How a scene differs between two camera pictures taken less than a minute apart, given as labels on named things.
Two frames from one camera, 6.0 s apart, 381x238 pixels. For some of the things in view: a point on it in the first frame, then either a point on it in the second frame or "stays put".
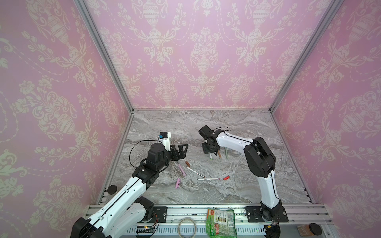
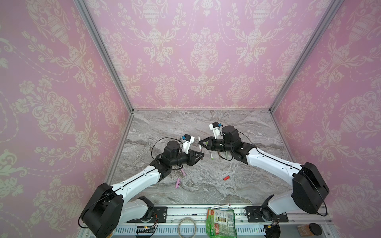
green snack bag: x=221 y=223 stays put
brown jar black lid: x=309 y=229 stays put
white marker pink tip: x=209 y=179 -> x=218 y=207
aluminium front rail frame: x=304 y=221 stays put
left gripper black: x=182 y=155 -> x=192 y=157
